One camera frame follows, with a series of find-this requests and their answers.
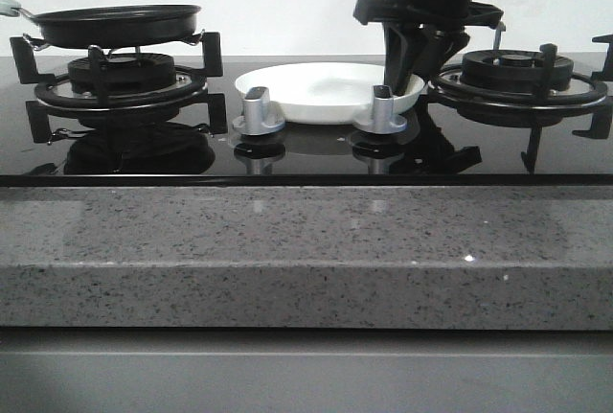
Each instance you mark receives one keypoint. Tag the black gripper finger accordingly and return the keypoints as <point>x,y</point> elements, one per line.
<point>403,45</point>
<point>429,48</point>

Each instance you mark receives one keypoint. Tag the white round plate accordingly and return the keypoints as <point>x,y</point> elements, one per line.
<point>325,93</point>

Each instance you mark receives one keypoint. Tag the black frying pan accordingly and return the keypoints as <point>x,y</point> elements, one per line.
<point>110,27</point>

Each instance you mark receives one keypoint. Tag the black round gas burner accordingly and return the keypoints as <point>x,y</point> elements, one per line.
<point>513,71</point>
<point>124,74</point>

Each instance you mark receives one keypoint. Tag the silver stove control knob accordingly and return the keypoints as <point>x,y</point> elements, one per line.
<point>259,115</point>
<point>381,119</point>

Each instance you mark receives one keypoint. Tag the black pan support grate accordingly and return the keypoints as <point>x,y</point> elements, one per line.
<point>55,91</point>
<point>562,93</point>

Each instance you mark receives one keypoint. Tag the black glass gas cooktop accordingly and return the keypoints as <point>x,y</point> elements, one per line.
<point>196,146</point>

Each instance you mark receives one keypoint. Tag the grey cabinet drawer front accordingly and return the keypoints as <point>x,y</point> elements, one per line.
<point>63,370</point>

